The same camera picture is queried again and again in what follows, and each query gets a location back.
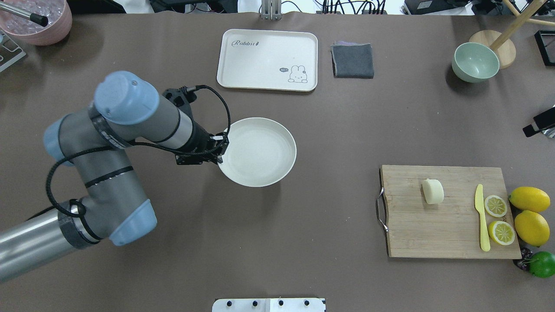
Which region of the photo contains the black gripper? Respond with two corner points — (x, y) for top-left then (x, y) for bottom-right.
(175, 125), (229, 165)

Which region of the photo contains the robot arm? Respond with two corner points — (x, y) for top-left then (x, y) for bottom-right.
(1, 71), (231, 282)

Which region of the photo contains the cream rabbit tray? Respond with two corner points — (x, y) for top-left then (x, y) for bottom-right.
(217, 29), (318, 91)

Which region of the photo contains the round white plate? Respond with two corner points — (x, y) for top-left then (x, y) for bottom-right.
(218, 117), (297, 187)

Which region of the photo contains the grey folded cloth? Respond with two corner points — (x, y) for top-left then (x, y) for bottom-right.
(331, 42), (375, 79)

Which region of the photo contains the pink ice bowl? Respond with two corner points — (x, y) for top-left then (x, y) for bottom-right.
(1, 0), (72, 46)

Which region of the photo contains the bamboo cutting board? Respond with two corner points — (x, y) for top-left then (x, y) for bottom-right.
(376, 165), (521, 259)

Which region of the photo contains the green bowl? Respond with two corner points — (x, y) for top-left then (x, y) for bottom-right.
(451, 42), (501, 83)

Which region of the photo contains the yellow plastic knife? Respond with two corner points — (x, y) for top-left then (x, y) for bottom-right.
(474, 184), (491, 252)

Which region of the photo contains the upper lemon slice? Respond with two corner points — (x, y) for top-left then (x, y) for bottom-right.
(484, 195), (509, 218)

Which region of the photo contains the lemon slice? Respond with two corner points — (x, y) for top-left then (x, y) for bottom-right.
(484, 195), (509, 218)
(487, 221), (516, 246)

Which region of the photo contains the lower lemon slice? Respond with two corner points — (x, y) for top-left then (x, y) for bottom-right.
(487, 221), (516, 246)

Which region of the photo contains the whole lemon near slices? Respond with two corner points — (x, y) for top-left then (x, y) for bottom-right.
(508, 186), (551, 213)

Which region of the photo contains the whole lemon outer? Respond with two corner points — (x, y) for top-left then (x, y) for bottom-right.
(514, 211), (550, 247)

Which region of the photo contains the green lime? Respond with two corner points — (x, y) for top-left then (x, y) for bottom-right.
(529, 251), (555, 278)

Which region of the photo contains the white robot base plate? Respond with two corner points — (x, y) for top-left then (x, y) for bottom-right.
(212, 298), (326, 312)

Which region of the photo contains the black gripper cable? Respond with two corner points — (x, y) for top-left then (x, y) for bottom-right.
(45, 85), (232, 218)

